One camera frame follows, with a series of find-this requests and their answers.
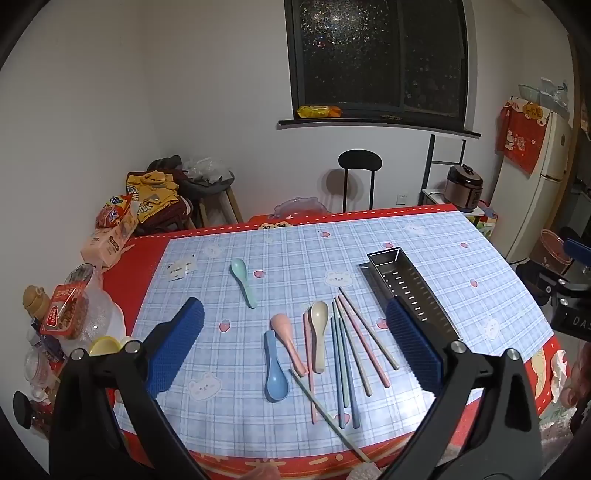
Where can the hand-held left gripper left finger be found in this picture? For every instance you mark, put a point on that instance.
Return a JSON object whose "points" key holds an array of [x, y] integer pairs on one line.
{"points": [[178, 350]]}

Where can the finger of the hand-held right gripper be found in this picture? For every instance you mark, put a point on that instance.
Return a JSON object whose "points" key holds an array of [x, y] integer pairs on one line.
{"points": [[554, 282], [577, 248]]}

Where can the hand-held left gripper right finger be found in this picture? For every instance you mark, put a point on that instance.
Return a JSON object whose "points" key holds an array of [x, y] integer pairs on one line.
{"points": [[413, 350]]}

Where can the pink chopstick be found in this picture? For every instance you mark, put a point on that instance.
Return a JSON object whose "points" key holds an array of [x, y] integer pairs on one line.
{"points": [[369, 353], [312, 401]]}

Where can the beige chopstick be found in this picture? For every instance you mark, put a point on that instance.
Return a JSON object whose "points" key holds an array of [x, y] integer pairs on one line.
{"points": [[355, 355], [369, 328]]}

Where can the steel utensil holder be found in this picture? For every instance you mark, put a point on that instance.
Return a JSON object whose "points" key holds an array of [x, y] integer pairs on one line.
{"points": [[406, 281]]}

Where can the green chopstick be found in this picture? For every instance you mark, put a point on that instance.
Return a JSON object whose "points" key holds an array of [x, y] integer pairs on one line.
{"points": [[353, 397], [323, 407]]}

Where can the blue chopstick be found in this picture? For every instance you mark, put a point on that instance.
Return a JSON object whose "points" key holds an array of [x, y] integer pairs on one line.
{"points": [[344, 383], [337, 369]]}

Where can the green spoon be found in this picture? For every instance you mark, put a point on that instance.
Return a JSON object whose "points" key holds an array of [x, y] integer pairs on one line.
{"points": [[240, 272]]}

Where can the beige spoon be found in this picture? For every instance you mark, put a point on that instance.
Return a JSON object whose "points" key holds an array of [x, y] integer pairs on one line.
{"points": [[318, 316]]}

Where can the blue spoon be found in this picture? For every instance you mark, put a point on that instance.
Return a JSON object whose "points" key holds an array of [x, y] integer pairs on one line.
{"points": [[276, 385]]}

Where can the pink spoon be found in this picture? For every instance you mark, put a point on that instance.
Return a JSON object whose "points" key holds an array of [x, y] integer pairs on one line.
{"points": [[282, 325]]}

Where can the person's right hand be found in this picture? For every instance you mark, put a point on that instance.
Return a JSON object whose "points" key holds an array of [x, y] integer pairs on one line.
{"points": [[581, 390]]}

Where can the brown bin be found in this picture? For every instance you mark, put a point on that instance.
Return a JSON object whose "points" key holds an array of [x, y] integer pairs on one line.
{"points": [[551, 247]]}

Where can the white refrigerator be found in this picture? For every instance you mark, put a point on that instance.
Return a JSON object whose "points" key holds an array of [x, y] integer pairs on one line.
{"points": [[535, 198]]}

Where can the small white sachets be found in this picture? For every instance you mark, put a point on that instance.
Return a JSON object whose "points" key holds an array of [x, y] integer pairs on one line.
{"points": [[181, 268]]}

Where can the clear plastic container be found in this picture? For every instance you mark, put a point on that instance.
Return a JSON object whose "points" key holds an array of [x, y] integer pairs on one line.
{"points": [[99, 309]]}

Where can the colourful box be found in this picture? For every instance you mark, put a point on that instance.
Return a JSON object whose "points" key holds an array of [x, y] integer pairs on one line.
{"points": [[487, 221]]}

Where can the red snack box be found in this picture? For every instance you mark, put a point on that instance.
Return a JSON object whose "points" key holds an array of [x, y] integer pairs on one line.
{"points": [[62, 309]]}

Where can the red printed towel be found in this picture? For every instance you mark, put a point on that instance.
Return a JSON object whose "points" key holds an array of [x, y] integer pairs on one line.
{"points": [[519, 138]]}

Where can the peach tissue pack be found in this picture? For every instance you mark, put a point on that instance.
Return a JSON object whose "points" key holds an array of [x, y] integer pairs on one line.
{"points": [[104, 247]]}

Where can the brown rice cooker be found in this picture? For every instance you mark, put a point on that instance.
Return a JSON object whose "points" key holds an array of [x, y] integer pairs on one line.
{"points": [[463, 187]]}

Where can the white fleece garment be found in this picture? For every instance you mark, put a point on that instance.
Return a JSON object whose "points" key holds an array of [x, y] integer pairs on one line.
{"points": [[364, 471]]}

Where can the cartoon printed snack packet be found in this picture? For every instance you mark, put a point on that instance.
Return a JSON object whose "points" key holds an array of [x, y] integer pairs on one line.
{"points": [[128, 228]]}

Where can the dark red cloth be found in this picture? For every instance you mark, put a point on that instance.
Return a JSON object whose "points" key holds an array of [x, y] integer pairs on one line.
{"points": [[171, 217]]}

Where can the blue plaid table mat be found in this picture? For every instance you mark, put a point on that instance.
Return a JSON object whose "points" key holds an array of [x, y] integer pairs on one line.
{"points": [[277, 258]]}

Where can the glass jar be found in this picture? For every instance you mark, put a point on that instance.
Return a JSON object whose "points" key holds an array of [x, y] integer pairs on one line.
{"points": [[37, 369]]}

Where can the brown bottle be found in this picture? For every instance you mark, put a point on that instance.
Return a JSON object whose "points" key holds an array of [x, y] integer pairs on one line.
{"points": [[34, 300]]}

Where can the orange snack bag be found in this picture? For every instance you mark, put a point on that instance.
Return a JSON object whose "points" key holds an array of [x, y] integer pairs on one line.
{"points": [[111, 210]]}

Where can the wooden stool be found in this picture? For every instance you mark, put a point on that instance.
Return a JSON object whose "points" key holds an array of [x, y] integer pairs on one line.
{"points": [[231, 203]]}

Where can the black round knob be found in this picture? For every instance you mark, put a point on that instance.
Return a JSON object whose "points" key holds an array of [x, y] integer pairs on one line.
{"points": [[23, 408]]}

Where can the black metal rack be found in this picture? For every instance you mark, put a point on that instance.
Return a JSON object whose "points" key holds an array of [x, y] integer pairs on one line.
{"points": [[431, 166]]}

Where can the clear plastic bag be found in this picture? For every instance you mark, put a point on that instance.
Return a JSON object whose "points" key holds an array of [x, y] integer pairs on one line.
{"points": [[203, 168]]}

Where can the black chair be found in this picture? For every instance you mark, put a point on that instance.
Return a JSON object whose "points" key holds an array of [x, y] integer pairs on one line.
{"points": [[360, 161]]}

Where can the black windowsill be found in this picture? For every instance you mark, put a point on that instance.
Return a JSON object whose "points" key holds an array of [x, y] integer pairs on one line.
{"points": [[378, 127]]}

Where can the orange snack packet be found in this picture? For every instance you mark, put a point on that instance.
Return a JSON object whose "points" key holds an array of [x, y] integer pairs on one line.
{"points": [[318, 111]]}

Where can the dark window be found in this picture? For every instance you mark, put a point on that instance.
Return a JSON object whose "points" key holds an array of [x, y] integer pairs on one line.
{"points": [[378, 60]]}

